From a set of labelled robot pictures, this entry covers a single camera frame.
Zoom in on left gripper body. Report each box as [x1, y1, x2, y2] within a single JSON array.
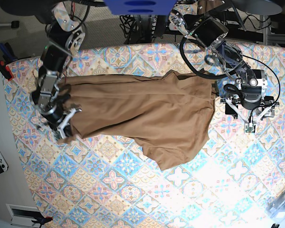
[[220, 96, 280, 133]]

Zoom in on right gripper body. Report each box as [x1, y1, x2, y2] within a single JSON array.
[[38, 108, 82, 140]]

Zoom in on brown t-shirt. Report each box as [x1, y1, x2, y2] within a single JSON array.
[[64, 70, 215, 170]]

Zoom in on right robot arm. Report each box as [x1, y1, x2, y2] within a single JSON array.
[[30, 2, 85, 141]]

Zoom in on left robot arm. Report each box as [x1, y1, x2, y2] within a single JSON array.
[[169, 9, 279, 133]]

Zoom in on red black clamp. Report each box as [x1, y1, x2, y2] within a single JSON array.
[[0, 42, 16, 81]]

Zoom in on clear plastic box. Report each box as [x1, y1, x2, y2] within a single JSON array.
[[266, 190, 285, 223]]

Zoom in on orange black clamp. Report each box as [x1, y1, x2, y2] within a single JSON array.
[[31, 212, 53, 227]]

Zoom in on white tray box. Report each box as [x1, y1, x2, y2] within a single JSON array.
[[6, 204, 42, 228]]

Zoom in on blue plate overhead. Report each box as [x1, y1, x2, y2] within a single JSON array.
[[104, 0, 176, 15]]

